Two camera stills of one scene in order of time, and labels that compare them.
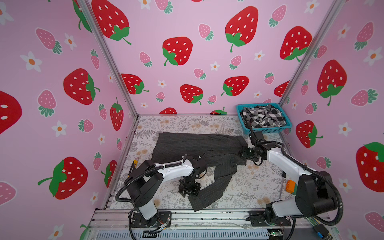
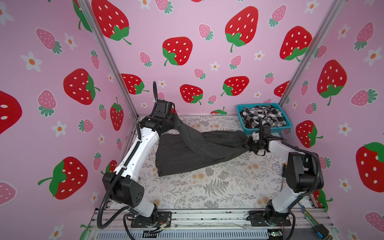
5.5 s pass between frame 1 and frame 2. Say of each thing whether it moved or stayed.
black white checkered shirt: stayed
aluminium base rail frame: stayed
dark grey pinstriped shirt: moved
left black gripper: moved
